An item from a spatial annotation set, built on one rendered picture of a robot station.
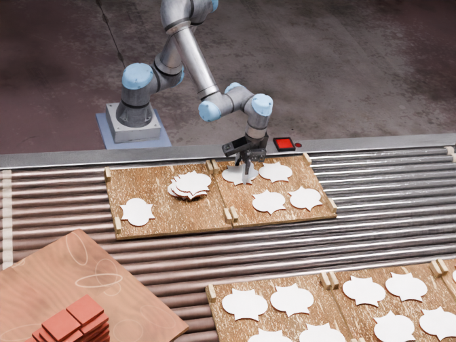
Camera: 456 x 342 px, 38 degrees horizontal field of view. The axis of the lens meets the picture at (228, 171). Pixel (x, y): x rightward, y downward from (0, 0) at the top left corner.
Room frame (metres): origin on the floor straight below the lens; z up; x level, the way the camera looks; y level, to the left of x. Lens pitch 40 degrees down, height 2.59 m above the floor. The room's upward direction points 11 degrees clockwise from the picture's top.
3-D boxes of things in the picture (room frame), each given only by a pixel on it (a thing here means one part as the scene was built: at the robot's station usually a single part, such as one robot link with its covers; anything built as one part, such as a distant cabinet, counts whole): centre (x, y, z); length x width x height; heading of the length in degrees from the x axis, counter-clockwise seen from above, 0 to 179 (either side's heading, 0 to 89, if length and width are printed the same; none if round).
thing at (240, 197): (1.93, -0.18, 0.93); 0.41 x 0.35 x 0.02; 113
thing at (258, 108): (1.97, -0.07, 1.24); 0.09 x 0.08 x 0.11; 50
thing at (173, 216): (1.77, 0.20, 0.93); 0.41 x 0.35 x 0.02; 112
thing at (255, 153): (1.97, -0.08, 1.09); 0.09 x 0.08 x 0.12; 113
